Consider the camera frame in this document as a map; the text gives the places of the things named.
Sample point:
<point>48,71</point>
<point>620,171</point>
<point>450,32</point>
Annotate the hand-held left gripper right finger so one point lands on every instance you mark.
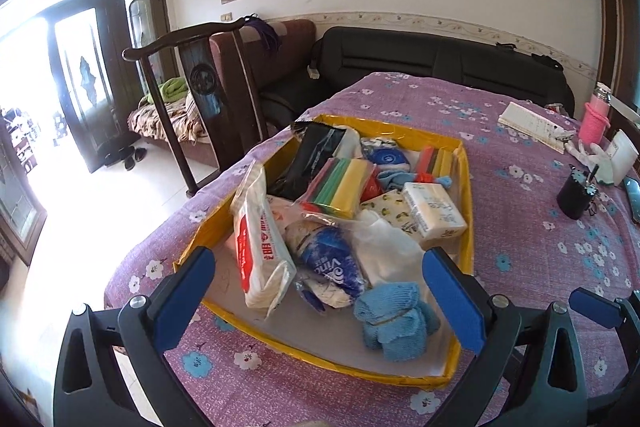
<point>450,302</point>

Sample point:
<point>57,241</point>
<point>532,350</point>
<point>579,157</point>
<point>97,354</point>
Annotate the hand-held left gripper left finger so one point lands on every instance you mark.
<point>182,297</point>

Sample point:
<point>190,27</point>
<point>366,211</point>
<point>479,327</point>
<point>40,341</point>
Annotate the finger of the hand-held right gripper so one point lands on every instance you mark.
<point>595,304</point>

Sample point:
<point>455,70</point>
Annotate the blue towel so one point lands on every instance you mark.
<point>395,322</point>

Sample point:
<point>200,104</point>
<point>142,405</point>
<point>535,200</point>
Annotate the small cream tissue pack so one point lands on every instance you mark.
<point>435,212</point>

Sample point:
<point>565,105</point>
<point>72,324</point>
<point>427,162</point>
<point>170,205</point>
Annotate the white red-print plastic bag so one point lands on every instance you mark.
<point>260,247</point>

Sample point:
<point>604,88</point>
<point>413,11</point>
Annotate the yellow tray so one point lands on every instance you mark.
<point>290,327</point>

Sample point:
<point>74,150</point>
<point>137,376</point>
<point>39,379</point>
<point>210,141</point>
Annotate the lemon-print tissue pack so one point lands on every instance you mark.
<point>385,207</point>

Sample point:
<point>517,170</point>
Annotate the blue items clear bag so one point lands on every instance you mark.
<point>327,267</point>

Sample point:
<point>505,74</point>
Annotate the multicoloured sponge pack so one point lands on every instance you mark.
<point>437,161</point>

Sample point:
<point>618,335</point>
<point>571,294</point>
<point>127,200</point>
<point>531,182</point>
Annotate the yellow sponge pack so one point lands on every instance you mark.
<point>345,187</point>

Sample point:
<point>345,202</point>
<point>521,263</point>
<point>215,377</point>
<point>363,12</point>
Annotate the black electric motor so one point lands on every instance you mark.
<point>575,197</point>

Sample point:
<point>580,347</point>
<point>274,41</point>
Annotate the black smartphone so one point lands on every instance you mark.
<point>634,197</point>

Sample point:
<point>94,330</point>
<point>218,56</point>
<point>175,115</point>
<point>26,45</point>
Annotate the small blue cloth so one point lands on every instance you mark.
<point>392,179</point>

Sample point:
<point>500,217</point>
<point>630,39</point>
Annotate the red plastic bag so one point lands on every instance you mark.
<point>371,189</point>

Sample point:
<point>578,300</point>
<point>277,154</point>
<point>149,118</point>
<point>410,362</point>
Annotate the black slipper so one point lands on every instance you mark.
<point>137,159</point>

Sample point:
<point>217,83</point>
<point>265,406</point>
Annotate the white green-cuffed work glove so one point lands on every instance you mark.
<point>597,159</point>

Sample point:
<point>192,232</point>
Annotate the white plastic tub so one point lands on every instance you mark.
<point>625,157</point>

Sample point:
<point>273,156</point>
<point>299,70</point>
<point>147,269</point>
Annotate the blue printed packet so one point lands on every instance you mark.
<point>386,155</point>

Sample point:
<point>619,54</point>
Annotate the brown printed blanket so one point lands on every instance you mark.
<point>165,122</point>

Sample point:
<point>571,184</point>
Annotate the pink thermos bottle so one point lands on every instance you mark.
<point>594,119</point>

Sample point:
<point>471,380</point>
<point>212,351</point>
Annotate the wooden side cabinet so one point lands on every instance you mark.
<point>20,207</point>

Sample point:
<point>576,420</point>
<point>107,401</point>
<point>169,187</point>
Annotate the white cloth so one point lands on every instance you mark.
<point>350,142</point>

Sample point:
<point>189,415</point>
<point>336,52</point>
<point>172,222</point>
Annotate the black packet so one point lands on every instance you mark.
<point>310,157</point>

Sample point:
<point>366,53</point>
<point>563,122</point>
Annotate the white notebook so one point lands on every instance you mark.
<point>532,119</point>

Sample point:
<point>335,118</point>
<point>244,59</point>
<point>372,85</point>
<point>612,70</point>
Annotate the green cloth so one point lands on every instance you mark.
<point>172,89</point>

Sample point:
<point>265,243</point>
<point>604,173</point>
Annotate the dark wooden chair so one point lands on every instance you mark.
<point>200,82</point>

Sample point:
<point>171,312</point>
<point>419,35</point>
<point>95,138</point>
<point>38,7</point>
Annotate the wooden glass-panel door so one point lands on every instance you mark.
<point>112,72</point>

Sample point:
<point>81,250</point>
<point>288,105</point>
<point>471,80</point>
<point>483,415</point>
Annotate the black leather sofa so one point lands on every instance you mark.
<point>425,62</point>

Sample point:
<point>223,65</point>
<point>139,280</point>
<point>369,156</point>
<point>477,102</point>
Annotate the brown sofa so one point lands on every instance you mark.
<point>285,52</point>

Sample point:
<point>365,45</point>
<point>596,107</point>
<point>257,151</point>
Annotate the purple cloth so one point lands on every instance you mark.
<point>267,34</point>

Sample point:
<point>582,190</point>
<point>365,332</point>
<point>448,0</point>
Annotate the wall socket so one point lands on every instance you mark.
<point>227,16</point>

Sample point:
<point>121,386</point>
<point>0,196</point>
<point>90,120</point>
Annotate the dark wooden window frame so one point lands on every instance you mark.
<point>612,7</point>

